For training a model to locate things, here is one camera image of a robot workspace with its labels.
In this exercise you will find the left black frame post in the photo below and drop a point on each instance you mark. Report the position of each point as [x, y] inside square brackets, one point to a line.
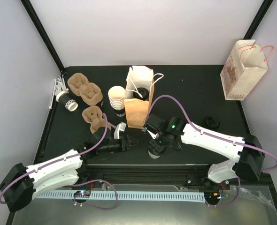
[42, 32]

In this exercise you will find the right controller board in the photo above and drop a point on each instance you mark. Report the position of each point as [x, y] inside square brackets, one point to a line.
[215, 196]

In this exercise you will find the pulp cup carrier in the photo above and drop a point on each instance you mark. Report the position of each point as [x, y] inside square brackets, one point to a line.
[76, 81]
[93, 116]
[91, 94]

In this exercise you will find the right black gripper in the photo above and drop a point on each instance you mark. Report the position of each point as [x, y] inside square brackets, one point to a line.
[156, 148]

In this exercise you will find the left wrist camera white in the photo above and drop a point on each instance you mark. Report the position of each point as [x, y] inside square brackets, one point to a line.
[119, 128]

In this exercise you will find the cup holding white stirrers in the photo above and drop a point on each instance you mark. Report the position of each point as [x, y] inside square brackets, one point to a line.
[66, 100]

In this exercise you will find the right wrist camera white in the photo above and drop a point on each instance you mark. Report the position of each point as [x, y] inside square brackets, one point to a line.
[153, 135]

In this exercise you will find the controller board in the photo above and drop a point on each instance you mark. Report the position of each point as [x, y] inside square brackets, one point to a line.
[215, 196]
[82, 193]

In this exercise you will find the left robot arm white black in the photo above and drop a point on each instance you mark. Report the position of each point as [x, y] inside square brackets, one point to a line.
[22, 184]

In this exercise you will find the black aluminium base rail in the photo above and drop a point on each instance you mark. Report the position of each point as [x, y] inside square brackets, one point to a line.
[144, 174]

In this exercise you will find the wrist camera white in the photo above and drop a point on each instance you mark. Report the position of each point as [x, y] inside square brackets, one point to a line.
[119, 128]
[153, 135]

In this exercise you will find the rear pulp cup carrier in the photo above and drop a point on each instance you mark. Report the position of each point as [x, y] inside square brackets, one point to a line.
[76, 81]

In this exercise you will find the bundle of white stirrers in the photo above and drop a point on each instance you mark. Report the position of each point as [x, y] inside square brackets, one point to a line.
[59, 88]

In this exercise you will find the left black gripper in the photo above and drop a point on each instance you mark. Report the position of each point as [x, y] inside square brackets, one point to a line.
[127, 142]

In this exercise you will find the white slotted cable duct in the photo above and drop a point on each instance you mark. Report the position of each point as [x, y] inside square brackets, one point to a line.
[128, 196]

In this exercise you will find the left controller board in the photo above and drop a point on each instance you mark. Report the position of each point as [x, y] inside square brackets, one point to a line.
[82, 193]

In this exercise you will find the brown paper bag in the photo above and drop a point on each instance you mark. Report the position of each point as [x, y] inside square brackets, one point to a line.
[137, 110]

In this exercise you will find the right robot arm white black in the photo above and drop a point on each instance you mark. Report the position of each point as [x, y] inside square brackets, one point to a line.
[244, 158]

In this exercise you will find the white printed paper bag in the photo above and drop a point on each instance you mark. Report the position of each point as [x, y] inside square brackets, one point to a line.
[243, 69]

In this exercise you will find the black plastic cup lid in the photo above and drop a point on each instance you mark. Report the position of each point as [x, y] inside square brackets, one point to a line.
[176, 146]

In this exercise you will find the black frame post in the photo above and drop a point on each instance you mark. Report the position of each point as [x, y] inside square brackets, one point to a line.
[258, 19]
[42, 32]

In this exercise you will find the right black frame post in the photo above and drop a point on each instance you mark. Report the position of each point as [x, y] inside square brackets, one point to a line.
[258, 19]

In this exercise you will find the stack of paper cups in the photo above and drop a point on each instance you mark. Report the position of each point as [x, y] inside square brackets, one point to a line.
[116, 96]

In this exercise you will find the spare black cup lids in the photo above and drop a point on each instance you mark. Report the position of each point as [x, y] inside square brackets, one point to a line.
[212, 123]

